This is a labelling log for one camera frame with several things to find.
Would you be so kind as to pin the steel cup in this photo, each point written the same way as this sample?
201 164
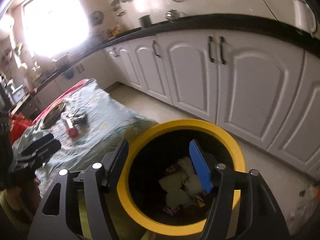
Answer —
145 21

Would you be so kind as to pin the white wall device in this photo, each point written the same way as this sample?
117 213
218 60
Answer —
303 15

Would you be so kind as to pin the blue plastic bowl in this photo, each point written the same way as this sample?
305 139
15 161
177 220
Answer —
68 73

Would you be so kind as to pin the dark green snack packet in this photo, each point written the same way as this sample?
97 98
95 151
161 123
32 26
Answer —
80 120

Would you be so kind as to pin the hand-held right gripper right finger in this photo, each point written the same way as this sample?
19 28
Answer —
200 167

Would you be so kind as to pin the brass plate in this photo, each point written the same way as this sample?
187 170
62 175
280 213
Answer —
58 107

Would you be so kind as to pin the green foam net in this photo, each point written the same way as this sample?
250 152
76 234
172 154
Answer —
175 195

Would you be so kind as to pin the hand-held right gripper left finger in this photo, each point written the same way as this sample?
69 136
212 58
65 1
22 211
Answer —
121 152

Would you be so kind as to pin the person's left forearm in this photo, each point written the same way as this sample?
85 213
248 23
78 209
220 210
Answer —
15 200

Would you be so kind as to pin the row of condiment bottles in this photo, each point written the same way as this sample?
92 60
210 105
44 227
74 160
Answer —
115 30

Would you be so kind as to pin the blue-lidded plastic box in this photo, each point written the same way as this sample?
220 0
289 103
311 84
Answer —
17 93

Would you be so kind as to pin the bright window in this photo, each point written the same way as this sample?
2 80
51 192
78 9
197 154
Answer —
55 17

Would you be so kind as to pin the white kitchen cabinets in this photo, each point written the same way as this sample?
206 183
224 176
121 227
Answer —
250 92

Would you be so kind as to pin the round wall fan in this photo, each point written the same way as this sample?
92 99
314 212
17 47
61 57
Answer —
96 18

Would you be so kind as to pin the yellow-rimmed black bin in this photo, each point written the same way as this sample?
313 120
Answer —
175 126

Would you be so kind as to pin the red floral pillow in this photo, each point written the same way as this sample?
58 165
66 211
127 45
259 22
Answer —
20 130

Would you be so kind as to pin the clear plastic bag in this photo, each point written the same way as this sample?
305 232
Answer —
305 205

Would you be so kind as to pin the small steel canister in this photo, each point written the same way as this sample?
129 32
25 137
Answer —
172 14

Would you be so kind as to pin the red flat snack wrapper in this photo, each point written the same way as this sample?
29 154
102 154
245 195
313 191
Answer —
73 133

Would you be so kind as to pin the black kitchen countertop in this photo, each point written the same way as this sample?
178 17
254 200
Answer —
200 21

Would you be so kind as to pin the pink blanket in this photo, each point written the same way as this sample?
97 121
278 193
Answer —
75 87

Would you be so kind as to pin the steel dish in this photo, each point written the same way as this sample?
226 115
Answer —
53 113

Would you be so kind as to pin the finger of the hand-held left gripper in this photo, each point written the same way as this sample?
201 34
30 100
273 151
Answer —
41 141
47 151

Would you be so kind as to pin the pink foil wrapper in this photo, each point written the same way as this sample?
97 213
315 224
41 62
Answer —
170 210

